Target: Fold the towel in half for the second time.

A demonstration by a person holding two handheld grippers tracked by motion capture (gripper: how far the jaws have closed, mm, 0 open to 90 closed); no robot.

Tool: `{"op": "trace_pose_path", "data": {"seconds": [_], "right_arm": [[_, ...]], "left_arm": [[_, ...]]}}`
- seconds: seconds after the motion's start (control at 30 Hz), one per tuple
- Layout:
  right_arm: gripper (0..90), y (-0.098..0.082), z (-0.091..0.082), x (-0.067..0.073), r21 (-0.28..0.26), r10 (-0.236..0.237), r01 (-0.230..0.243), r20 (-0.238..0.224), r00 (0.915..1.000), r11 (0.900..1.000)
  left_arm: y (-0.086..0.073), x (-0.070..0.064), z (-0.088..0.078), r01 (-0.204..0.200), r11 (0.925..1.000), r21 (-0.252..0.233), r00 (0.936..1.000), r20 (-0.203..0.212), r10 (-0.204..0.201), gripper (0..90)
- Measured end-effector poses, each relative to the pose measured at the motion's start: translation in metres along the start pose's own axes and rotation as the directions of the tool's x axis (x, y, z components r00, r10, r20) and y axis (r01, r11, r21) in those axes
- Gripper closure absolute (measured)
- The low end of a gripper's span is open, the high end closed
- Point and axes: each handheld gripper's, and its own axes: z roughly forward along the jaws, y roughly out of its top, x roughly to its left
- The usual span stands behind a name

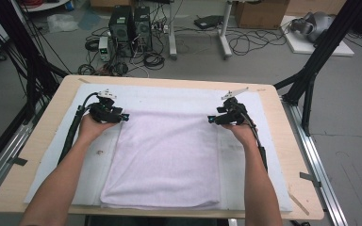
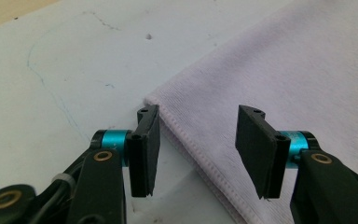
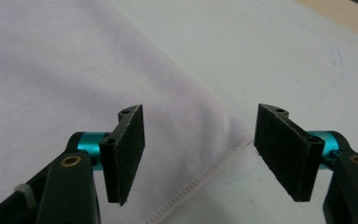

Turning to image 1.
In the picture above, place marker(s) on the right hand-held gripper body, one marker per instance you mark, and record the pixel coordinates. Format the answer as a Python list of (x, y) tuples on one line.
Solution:
[(237, 116)]

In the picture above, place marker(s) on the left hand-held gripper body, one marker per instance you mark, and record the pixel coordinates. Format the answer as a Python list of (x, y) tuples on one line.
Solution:
[(105, 113)]

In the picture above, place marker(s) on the pale pink printed towel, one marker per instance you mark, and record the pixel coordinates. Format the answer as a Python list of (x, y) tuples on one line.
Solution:
[(163, 157)]

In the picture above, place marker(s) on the person's right hand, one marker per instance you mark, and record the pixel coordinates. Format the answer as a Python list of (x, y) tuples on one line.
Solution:
[(243, 133)]

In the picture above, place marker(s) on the person's left hand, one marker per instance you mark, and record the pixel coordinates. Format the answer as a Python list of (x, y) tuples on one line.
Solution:
[(89, 128)]

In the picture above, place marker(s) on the round black floor device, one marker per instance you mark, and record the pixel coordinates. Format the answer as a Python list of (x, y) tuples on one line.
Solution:
[(119, 68)]

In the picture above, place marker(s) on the white grid mat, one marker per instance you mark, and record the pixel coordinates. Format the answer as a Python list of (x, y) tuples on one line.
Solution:
[(169, 97)]

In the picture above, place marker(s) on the white power supply box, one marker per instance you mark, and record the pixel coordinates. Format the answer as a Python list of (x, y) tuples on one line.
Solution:
[(103, 47)]

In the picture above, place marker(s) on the white desk leg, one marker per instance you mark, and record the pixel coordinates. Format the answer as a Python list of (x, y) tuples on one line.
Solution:
[(224, 31), (172, 31)]

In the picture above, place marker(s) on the wide black computer tower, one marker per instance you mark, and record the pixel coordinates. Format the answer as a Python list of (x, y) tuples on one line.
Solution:
[(121, 28)]

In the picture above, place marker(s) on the flat black device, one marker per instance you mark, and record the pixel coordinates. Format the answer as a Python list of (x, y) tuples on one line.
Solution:
[(207, 22)]

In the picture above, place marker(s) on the narrow black computer tower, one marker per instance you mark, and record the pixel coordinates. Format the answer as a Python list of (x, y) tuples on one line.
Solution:
[(143, 28)]

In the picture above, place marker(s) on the black tape strip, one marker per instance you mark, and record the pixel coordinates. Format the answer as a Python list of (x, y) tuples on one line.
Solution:
[(309, 177), (19, 161)]

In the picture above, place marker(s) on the white floor board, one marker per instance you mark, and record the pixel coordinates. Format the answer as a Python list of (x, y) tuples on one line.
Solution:
[(301, 45)]

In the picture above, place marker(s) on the clear plastic bag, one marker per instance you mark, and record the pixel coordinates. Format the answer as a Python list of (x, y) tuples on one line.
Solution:
[(61, 22)]

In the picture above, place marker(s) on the large cardboard box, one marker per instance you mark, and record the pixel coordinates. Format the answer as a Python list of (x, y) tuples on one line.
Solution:
[(260, 14)]

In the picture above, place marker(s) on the thin wooden stick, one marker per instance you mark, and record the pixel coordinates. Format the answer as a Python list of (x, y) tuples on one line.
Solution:
[(298, 204)]

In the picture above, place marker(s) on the grey helmet-shaped device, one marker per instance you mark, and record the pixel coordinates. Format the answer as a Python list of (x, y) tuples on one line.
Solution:
[(317, 23)]

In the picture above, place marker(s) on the aluminium rail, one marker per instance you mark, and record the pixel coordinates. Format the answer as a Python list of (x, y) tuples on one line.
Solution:
[(9, 147), (314, 163)]

